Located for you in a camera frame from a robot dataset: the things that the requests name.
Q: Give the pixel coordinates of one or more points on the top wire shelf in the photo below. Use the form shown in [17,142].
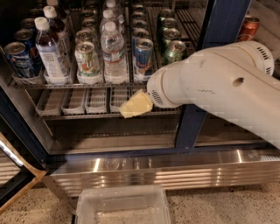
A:
[189,21]

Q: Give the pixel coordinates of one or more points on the front white green soda can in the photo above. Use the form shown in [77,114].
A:
[87,60]

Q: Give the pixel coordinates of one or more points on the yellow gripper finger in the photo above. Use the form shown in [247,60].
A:
[138,104]

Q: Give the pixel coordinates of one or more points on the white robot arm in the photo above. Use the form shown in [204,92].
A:
[233,82]

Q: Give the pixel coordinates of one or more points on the clear plastic bin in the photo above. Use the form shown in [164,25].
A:
[136,204]

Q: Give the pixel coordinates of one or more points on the front blue energy drink can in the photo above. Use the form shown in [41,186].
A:
[143,57]

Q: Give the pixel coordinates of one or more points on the blue energy drink can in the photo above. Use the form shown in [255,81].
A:
[136,35]
[143,57]

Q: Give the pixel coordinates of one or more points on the dark drink bottle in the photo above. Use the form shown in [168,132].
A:
[59,27]
[48,45]

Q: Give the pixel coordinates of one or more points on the front blue pepsi can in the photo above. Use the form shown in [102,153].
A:
[19,58]

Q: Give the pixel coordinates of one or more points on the open fridge glass door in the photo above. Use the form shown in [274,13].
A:
[19,170]

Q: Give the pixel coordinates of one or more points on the steel fridge base grille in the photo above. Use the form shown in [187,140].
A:
[70,175]

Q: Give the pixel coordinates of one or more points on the blue pepsi can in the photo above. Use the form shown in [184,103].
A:
[27,37]
[19,58]

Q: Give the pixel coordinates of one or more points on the front dark drink bottle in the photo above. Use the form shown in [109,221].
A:
[48,45]

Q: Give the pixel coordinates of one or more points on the white green soda can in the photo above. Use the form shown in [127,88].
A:
[84,35]
[87,60]

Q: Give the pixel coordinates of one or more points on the lower wire shelf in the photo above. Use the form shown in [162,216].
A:
[82,103]

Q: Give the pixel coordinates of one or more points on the blue fridge door frame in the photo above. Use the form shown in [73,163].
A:
[221,25]

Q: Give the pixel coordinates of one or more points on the red cola can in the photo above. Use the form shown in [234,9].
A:
[248,29]

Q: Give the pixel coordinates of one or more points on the clear water bottle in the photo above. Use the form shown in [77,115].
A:
[108,16]
[114,54]

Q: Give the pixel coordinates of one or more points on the wire shelf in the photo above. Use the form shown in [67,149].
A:
[189,21]
[82,103]

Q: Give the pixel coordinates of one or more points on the front clear water bottle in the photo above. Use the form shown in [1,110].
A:
[114,54]

